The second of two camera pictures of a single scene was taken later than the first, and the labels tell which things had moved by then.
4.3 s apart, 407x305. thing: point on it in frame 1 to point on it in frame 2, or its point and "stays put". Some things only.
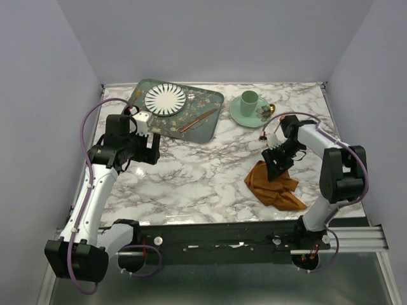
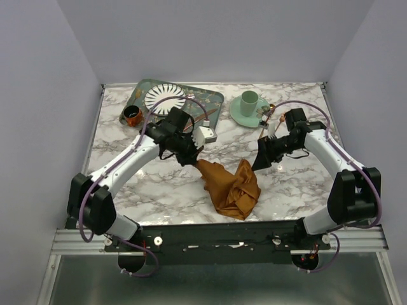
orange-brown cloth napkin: (273, 192) to (234, 194)
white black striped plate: (165, 99) stays put
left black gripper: (148, 155) to (192, 159)
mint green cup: (248, 102) stays put
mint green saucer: (236, 115) stays put
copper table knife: (197, 119) stays put
